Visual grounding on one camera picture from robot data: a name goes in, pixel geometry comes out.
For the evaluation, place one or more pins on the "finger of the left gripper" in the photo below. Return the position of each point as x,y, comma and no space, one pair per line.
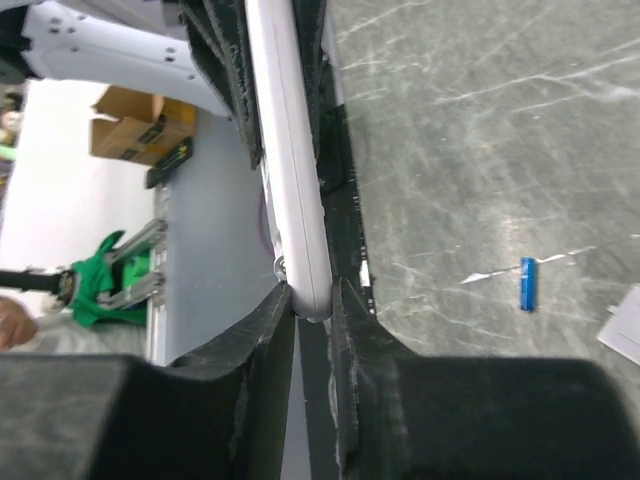
217,33
324,92

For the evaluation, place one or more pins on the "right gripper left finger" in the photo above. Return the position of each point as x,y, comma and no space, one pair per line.
217,412

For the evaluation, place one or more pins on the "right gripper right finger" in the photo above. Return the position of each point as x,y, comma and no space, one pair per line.
401,415

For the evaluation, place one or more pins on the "white grey-faced remote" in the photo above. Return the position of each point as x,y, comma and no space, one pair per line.
289,156

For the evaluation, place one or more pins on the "white battery cover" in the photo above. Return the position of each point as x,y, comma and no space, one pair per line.
620,332

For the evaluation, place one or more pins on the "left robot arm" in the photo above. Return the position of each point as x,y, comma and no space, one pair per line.
48,39

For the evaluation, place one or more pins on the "person's hand in background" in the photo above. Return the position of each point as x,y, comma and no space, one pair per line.
17,326

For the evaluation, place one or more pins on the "cardboard boxes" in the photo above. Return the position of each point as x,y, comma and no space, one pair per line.
139,127

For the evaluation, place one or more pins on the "aluminium stand in background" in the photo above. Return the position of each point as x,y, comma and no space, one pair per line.
151,288

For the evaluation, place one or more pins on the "green cloth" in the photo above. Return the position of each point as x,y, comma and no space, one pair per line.
96,277

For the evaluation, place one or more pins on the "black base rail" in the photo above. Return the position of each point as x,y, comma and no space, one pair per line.
345,235

